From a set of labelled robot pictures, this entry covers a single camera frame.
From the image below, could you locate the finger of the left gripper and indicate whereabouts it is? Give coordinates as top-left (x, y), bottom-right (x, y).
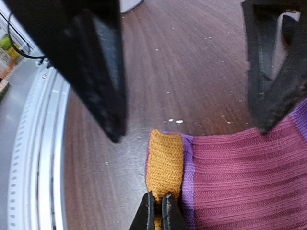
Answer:
top-left (241, 0), bottom-right (307, 135)
top-left (5, 0), bottom-right (127, 143)

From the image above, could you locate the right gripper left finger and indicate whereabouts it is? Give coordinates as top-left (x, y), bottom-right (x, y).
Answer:
top-left (129, 192), bottom-right (155, 230)

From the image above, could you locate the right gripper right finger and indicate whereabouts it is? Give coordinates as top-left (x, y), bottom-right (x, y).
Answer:
top-left (162, 193), bottom-right (188, 230)

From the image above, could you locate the maroon purple orange sock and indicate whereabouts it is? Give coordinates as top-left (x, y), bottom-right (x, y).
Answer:
top-left (145, 102), bottom-right (307, 230)

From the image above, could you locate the white scalloped bowl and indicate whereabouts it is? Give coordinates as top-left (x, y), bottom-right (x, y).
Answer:
top-left (119, 0), bottom-right (143, 14)

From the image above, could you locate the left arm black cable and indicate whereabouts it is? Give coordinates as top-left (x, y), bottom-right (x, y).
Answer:
top-left (6, 11), bottom-right (47, 60)

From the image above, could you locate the front aluminium rail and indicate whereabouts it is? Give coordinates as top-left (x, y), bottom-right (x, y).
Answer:
top-left (0, 7), bottom-right (71, 230)

